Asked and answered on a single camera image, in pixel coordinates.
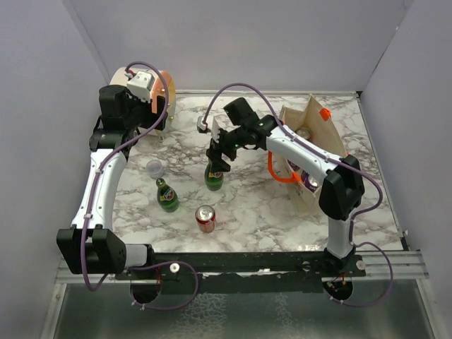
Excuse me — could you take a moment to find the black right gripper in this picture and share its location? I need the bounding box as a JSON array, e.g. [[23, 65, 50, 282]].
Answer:
[[206, 125, 247, 173]]

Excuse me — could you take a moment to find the green glass bottle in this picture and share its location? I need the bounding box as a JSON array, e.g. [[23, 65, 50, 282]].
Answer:
[[204, 161, 224, 191], [155, 178, 179, 213]]

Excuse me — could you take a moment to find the red soda can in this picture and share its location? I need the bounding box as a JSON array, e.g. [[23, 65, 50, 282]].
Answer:
[[295, 127, 312, 141], [195, 205, 216, 233]]

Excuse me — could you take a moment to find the beige canvas tote bag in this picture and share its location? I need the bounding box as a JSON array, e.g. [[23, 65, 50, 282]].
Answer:
[[266, 95, 347, 216]]

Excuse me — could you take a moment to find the purple soda can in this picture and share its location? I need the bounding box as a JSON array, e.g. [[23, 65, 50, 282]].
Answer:
[[300, 170, 321, 192]]

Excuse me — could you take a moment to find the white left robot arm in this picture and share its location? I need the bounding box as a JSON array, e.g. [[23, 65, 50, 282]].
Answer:
[[56, 85, 170, 279]]

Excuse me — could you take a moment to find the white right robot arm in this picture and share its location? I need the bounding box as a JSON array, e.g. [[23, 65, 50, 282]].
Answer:
[[197, 97, 364, 276]]

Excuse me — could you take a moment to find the round cream drawer cabinet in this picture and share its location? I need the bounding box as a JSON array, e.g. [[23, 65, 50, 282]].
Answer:
[[109, 62, 176, 139]]

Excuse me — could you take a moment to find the red soda can front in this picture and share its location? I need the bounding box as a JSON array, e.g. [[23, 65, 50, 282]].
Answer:
[[195, 205, 216, 233]]

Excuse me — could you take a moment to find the clear tub of paper clips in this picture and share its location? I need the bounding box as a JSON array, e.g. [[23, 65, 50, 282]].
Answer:
[[145, 160, 165, 179]]

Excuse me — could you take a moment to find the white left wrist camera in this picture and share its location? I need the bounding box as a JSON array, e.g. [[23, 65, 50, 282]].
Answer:
[[126, 71, 155, 103]]

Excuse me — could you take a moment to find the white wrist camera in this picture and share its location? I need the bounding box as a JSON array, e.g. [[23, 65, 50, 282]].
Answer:
[[196, 117, 220, 143], [126, 71, 155, 103]]

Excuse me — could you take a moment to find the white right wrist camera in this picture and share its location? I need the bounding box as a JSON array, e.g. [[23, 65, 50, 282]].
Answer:
[[196, 117, 220, 143]]

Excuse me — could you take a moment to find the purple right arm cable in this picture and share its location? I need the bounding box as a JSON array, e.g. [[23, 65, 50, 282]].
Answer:
[[203, 83, 395, 307]]

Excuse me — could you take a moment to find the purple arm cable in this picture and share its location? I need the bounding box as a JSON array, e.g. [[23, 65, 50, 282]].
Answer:
[[79, 61, 199, 312], [203, 83, 395, 307]]

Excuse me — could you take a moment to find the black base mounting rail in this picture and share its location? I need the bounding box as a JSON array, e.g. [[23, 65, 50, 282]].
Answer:
[[114, 251, 365, 295]]

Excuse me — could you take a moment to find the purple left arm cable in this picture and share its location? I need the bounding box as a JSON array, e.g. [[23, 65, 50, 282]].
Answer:
[[79, 61, 199, 312]]

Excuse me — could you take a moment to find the aluminium frame rail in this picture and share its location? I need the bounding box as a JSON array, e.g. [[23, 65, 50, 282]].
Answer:
[[55, 251, 429, 284]]

